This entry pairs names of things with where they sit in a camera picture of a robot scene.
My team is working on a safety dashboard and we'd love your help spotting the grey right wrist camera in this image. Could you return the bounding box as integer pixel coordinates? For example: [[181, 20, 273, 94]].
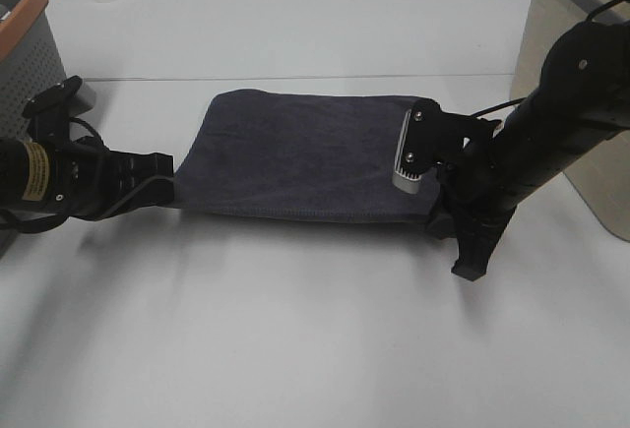
[[392, 97, 493, 197]]

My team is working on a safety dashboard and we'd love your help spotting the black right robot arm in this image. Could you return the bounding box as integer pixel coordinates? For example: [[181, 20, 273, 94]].
[[435, 0, 629, 281]]

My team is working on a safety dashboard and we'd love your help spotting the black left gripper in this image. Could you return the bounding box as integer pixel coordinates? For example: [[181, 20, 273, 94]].
[[46, 136, 174, 219]]

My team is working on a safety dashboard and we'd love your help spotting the beige basket with grey rim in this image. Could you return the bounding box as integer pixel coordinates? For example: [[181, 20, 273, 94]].
[[508, 0, 629, 240]]

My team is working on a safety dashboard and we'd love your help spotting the grey basket with orange rim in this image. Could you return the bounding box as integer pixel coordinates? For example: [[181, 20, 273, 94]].
[[1, 0, 98, 248]]

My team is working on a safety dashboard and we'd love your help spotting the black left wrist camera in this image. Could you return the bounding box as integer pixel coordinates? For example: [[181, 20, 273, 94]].
[[22, 76, 84, 142]]

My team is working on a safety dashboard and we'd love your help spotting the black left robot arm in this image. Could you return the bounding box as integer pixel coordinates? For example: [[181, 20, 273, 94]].
[[1, 137, 175, 221]]

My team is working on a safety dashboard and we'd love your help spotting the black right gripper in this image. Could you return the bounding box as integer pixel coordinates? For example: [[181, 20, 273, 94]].
[[425, 122, 516, 281]]

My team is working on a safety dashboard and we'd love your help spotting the dark grey towel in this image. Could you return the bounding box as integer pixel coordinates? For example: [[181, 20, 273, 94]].
[[173, 90, 439, 223]]

